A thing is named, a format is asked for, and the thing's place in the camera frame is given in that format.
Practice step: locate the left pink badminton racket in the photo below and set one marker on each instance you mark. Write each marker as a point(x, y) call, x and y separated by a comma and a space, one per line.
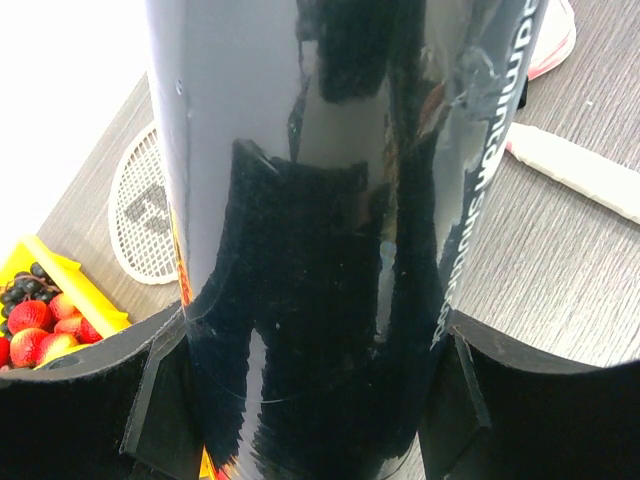
point(138, 214)

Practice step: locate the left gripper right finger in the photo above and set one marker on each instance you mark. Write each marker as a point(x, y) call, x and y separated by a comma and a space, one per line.
point(501, 409)

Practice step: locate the pink racket bag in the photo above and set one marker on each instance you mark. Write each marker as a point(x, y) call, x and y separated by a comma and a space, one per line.
point(556, 41)

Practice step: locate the right pink badminton racket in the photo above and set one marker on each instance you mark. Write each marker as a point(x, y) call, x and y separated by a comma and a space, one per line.
point(595, 177)

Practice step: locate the black shuttlecock tube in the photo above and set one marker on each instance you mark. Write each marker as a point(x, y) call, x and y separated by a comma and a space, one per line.
point(326, 164)

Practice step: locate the pink badminton racket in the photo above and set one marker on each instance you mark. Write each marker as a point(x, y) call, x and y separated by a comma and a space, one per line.
point(138, 214)
point(595, 177)

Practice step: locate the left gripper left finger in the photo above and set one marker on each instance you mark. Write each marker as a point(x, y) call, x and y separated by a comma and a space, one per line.
point(90, 415)

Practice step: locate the black grape bunch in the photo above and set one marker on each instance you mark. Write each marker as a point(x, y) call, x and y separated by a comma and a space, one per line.
point(34, 284)

